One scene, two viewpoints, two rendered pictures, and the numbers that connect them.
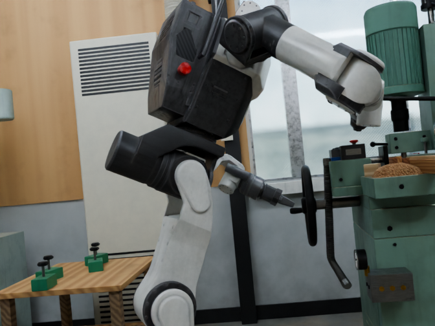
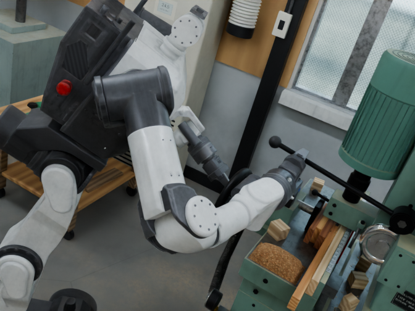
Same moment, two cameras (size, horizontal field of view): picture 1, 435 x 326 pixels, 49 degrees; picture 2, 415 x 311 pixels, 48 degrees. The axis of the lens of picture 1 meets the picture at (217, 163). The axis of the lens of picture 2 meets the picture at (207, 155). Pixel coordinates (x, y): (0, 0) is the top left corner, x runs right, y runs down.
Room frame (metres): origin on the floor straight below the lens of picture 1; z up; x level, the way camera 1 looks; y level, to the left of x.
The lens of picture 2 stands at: (0.39, -0.50, 1.68)
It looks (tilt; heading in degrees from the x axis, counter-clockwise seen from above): 28 degrees down; 14
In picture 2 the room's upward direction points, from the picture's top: 17 degrees clockwise
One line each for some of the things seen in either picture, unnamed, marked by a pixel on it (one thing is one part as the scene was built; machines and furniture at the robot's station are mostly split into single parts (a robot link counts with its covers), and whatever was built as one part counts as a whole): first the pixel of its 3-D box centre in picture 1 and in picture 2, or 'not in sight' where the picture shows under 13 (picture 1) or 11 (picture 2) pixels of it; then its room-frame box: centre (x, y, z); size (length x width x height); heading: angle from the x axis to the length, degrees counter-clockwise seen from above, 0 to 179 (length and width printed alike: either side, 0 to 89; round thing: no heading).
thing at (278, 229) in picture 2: (372, 169); (278, 229); (1.54, -0.49, 0.92); 0.05 x 0.04 x 0.04; 59
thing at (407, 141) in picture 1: (408, 144); (350, 214); (1.66, -0.67, 0.99); 0.14 x 0.07 x 0.09; 82
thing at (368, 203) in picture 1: (390, 195); not in sight; (1.67, -0.59, 0.82); 0.40 x 0.21 x 0.04; 172
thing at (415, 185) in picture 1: (375, 182); (296, 227); (1.67, -0.54, 0.87); 0.61 x 0.30 x 0.06; 172
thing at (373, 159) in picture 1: (375, 160); (307, 208); (1.67, -0.55, 0.95); 0.09 x 0.07 x 0.09; 172
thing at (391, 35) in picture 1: (393, 52); (391, 115); (1.66, -0.65, 1.32); 0.18 x 0.18 x 0.31
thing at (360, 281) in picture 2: not in sight; (357, 279); (1.62, -0.77, 0.82); 0.04 x 0.04 x 0.04; 25
